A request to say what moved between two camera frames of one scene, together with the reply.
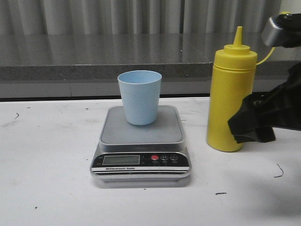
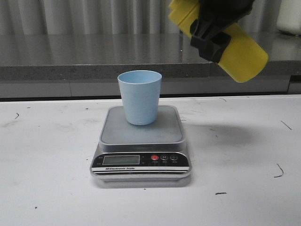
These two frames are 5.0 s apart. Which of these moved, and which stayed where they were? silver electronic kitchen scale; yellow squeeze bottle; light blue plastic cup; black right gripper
Moved: yellow squeeze bottle; black right gripper
Stayed: light blue plastic cup; silver electronic kitchen scale
